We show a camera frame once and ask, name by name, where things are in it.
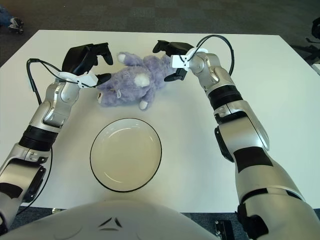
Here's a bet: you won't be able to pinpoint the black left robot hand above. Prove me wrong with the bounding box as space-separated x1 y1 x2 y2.
61 42 114 87

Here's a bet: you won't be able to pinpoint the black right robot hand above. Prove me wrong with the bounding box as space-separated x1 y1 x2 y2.
152 39 196 82

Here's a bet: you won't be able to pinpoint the purple plush bunny doll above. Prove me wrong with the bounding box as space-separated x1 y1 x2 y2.
96 51 173 111

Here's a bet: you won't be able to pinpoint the white plate with black rim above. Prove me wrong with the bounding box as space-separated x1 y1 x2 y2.
89 117 163 193

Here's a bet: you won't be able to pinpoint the grey white sneaker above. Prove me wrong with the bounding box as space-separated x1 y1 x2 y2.
8 17 25 33

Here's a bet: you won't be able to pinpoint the person leg in blue jeans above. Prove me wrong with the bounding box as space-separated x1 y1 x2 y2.
0 6 13 27

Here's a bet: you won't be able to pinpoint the black stand legs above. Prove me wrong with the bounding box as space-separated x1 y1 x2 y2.
291 37 320 63

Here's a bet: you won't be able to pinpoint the black device on stand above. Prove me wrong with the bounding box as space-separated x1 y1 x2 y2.
311 19 320 40

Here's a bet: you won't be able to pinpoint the grey robot torso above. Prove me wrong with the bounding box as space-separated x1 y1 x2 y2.
0 199 221 240

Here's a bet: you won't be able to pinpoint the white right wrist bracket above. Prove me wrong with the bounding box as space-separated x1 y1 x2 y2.
171 47 210 69

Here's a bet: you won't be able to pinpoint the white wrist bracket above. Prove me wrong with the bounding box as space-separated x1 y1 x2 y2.
56 71 99 89
171 47 210 69

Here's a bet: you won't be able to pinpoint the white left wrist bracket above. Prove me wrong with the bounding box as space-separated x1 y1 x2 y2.
56 71 99 89

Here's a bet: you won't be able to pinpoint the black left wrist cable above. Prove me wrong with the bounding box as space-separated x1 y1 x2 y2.
26 57 83 106

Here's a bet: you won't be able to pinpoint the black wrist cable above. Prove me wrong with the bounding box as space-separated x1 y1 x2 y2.
196 34 236 76
26 57 83 106

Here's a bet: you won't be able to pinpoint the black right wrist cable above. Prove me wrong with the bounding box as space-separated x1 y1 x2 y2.
196 34 236 76

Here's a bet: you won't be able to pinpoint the black left elbow cable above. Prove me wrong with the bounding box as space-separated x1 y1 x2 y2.
14 144 54 218

